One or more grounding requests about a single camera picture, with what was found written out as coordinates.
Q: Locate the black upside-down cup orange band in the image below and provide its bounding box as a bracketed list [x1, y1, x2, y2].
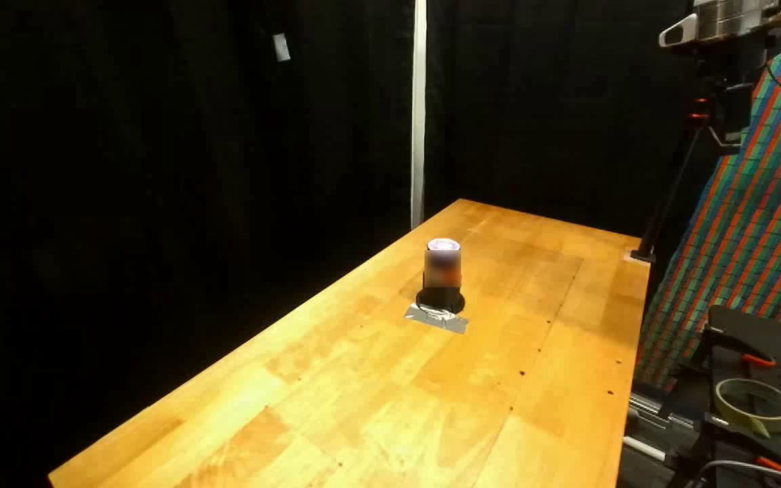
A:
[415, 235, 470, 316]

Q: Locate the white vertical pole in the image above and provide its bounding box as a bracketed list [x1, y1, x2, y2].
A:
[408, 0, 431, 229]

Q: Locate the small white tag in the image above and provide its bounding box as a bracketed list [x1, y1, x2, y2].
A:
[271, 30, 295, 65]

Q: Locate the black curtain backdrop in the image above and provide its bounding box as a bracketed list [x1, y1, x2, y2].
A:
[0, 0, 714, 488]

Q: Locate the black tripod stand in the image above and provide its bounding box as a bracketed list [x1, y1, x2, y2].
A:
[633, 42, 744, 265]

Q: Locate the colourful striped board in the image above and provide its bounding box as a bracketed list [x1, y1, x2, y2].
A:
[639, 30, 781, 393]

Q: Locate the beige masking tape roll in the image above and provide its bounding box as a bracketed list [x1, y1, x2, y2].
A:
[710, 374, 781, 438]

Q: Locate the black flat plate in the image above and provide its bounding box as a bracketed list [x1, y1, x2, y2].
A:
[697, 304, 781, 429]

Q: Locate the grey duct tape piece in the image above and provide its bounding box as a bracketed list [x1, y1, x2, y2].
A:
[404, 300, 473, 335]

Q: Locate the aluminium frame rail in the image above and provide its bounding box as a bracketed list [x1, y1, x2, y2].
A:
[622, 388, 710, 467]

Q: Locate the white cable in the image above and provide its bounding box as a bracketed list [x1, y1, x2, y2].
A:
[695, 456, 781, 488]

